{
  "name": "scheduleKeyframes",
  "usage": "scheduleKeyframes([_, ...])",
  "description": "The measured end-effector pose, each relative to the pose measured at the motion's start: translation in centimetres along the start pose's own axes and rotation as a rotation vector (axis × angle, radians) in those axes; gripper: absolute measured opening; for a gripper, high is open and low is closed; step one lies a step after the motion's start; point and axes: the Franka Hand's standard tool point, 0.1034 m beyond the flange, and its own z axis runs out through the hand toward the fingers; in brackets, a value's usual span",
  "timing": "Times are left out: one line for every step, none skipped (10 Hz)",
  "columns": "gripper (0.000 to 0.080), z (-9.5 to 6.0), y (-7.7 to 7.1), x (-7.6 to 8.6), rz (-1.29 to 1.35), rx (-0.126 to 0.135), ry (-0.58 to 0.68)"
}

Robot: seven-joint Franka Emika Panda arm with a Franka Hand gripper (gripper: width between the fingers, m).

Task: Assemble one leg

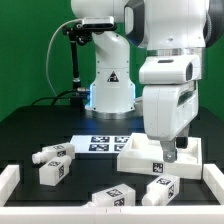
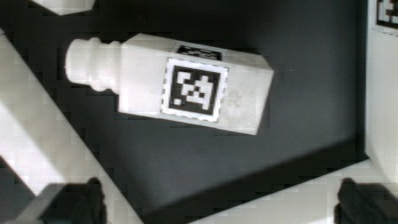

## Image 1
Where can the grey camera on stand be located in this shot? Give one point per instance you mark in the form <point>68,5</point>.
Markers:
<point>106,23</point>

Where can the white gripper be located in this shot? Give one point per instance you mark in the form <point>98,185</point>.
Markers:
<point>170,99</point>

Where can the white U-shaped fence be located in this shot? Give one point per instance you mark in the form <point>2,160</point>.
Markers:
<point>23,200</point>

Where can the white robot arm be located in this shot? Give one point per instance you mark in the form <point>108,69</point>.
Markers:
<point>171,31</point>

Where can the black camera stand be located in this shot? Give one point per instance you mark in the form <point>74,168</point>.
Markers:
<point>77,37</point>

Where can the white square tabletop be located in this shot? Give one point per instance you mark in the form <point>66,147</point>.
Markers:
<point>144,156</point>

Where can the white marker tag sheet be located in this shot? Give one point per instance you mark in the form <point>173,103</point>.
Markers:
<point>98,143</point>

